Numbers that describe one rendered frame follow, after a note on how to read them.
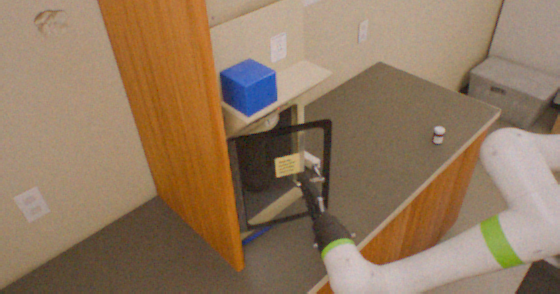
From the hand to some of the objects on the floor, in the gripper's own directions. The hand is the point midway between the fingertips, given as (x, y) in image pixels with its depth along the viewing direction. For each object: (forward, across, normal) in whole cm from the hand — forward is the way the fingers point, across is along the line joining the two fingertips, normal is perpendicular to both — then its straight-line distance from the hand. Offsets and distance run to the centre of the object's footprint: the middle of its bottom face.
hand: (304, 183), depth 129 cm
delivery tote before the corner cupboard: (+142, -120, -230) cm, 296 cm away
